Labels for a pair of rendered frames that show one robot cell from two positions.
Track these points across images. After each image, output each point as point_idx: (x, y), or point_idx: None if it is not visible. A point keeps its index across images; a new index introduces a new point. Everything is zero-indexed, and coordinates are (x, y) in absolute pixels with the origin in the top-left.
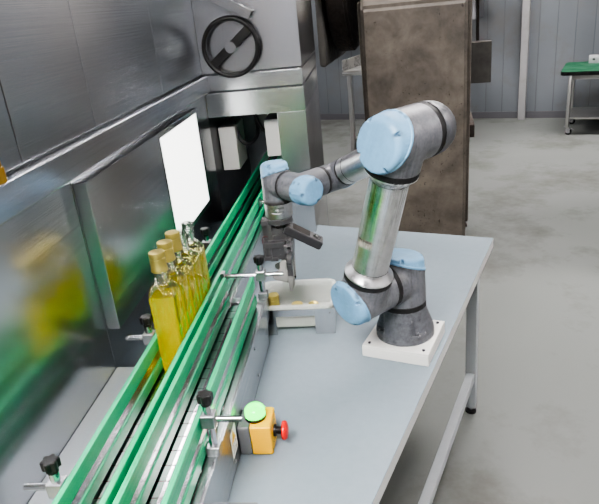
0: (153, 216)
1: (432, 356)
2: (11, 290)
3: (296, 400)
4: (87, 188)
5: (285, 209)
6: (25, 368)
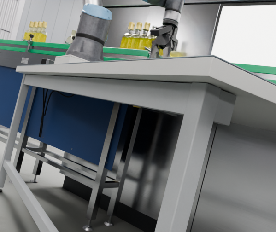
0: (188, 37)
1: (56, 63)
2: (115, 23)
3: None
4: (149, 8)
5: (164, 14)
6: (108, 42)
